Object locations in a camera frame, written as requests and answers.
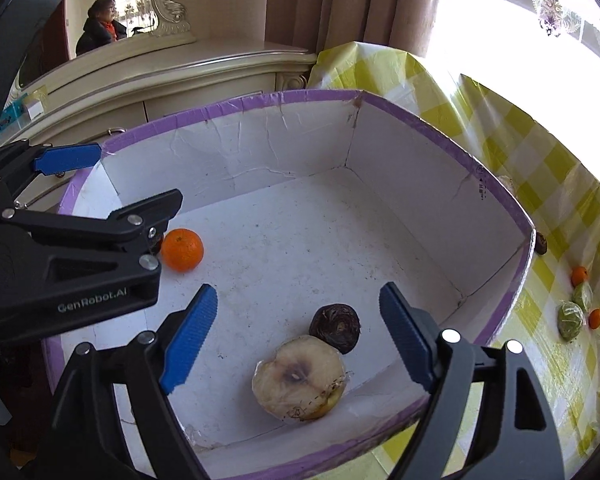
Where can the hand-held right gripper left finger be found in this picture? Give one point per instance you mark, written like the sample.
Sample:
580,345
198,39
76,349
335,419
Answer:
190,340

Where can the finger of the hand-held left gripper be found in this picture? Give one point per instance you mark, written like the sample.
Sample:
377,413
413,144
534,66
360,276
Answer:
140,212
67,157

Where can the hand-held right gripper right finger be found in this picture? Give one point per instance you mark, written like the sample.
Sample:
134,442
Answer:
405,345

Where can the dark wrinkled passion fruit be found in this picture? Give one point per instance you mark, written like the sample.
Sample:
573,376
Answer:
335,327
541,244
158,246

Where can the orange tangerine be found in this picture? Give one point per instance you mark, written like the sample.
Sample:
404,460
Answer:
595,319
579,276
182,250

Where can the plastic-wrapped browned apple half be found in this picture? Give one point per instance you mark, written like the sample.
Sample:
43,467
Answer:
507,184
297,380

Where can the purple-rimmed white cardboard box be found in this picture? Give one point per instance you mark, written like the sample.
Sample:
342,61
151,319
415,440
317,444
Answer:
290,240

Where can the plastic-wrapped green fruit half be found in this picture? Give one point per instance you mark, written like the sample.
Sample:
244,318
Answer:
583,296
570,321

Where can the blue and white tissue box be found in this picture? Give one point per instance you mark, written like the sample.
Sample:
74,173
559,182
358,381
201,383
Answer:
15,112

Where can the cream ornate cabinet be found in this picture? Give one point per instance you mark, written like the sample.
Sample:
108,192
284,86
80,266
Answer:
180,75

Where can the yellow checked tablecloth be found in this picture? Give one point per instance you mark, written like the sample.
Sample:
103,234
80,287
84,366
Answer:
530,150

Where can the brown patterned curtain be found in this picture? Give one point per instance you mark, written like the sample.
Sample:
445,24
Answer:
340,0

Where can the sheer lace curtain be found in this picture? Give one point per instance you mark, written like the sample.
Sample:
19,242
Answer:
550,10

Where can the cream ornate mirror frame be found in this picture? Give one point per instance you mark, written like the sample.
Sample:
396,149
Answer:
172,10

